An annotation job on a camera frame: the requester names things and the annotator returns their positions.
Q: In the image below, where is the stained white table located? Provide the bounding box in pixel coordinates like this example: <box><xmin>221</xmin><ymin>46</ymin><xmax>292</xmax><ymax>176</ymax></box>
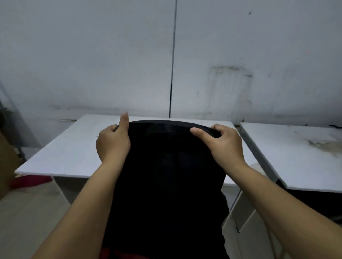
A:
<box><xmin>239</xmin><ymin>122</ymin><xmax>342</xmax><ymax>194</ymax></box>

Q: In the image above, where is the plain black backpack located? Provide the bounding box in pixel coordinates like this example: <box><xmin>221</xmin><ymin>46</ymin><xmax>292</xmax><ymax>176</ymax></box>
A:
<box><xmin>103</xmin><ymin>120</ymin><xmax>230</xmax><ymax>259</ymax></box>

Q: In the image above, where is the person's right hand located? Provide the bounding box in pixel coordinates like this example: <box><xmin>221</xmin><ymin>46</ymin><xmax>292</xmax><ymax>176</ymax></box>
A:
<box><xmin>189</xmin><ymin>123</ymin><xmax>248</xmax><ymax>176</ymax></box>

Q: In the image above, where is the person's right forearm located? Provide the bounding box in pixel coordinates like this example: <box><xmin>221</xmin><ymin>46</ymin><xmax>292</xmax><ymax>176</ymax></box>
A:
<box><xmin>227</xmin><ymin>162</ymin><xmax>342</xmax><ymax>259</ymax></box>

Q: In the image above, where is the black padded chair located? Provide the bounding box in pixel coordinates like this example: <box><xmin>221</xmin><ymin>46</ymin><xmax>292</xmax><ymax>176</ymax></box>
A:
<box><xmin>276</xmin><ymin>180</ymin><xmax>342</xmax><ymax>222</ymax></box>

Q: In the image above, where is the red plastic tray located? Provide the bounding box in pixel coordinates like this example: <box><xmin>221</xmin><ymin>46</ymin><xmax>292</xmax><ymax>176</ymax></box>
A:
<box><xmin>9</xmin><ymin>175</ymin><xmax>53</xmax><ymax>190</ymax></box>

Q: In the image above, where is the person's left forearm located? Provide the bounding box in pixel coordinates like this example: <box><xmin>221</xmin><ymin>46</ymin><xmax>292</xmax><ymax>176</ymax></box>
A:
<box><xmin>31</xmin><ymin>159</ymin><xmax>126</xmax><ymax>259</ymax></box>

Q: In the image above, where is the person's left hand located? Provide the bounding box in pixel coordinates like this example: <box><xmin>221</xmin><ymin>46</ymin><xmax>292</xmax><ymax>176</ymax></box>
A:
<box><xmin>95</xmin><ymin>111</ymin><xmax>131</xmax><ymax>165</ymax></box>

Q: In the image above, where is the white table with peeled patch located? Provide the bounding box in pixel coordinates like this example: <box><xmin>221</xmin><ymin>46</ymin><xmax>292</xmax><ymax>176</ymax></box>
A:
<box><xmin>15</xmin><ymin>114</ymin><xmax>278</xmax><ymax>233</ymax></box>

